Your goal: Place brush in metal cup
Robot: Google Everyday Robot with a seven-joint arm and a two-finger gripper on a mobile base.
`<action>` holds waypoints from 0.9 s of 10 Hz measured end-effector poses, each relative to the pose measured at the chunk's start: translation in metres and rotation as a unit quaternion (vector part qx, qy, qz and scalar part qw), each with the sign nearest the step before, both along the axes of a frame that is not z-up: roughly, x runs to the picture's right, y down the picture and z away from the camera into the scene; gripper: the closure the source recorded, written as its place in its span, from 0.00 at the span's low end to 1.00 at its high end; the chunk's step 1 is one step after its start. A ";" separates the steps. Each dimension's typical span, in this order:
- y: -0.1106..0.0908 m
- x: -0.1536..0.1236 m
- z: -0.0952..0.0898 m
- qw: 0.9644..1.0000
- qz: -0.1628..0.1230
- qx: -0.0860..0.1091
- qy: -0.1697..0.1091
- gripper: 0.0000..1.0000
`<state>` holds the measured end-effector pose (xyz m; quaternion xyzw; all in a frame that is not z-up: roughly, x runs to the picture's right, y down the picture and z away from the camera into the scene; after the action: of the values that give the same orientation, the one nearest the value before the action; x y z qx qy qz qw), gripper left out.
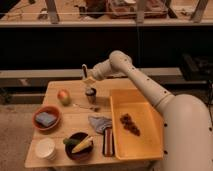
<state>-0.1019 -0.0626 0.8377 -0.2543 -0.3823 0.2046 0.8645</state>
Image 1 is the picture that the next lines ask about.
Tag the corn cob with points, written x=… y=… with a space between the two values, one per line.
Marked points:
x=85 y=143

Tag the small brush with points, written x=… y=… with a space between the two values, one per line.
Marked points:
x=94 y=108

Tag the grey cloth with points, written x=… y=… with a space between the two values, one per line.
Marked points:
x=99 y=124

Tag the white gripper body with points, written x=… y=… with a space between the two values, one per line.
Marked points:
x=89 y=81

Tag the white paper cup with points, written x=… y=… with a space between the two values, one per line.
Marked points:
x=45 y=149

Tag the dark brown bowl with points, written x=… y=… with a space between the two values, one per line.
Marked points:
x=82 y=155

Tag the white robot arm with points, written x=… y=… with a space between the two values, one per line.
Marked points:
x=188 y=134

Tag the blue sponge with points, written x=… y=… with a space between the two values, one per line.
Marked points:
x=46 y=119

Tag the green cucumber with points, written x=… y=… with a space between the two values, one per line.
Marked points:
x=68 y=141

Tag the red yellow apple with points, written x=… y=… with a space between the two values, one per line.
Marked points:
x=64 y=97

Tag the brown rectangular block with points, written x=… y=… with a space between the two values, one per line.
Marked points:
x=108 y=143

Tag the wooden table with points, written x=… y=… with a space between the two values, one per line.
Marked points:
x=75 y=119

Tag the yellow plastic tray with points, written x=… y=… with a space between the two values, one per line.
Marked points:
x=149 y=144

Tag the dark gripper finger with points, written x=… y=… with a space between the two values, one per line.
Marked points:
x=84 y=69

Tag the orange bowl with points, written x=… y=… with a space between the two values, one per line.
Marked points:
x=51 y=110

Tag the metal cup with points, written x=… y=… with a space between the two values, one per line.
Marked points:
x=91 y=95

